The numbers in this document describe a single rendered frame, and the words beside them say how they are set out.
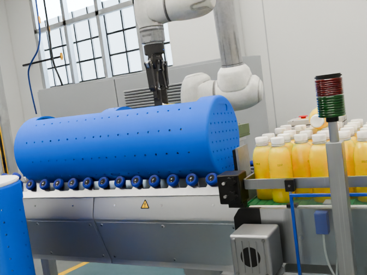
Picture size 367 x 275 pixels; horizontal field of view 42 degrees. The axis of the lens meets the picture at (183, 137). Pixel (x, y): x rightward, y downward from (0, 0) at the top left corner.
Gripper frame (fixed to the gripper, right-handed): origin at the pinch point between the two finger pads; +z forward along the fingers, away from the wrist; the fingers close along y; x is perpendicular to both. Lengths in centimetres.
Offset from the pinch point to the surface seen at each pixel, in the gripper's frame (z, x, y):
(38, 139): 9, -50, 14
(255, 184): 28, 40, 21
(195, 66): -17, -59, -155
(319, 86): 1, 65, 39
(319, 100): 4, 65, 39
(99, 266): 124, -149, -127
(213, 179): 28.2, 22.7, 11.7
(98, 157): 18.0, -21.0, 14.5
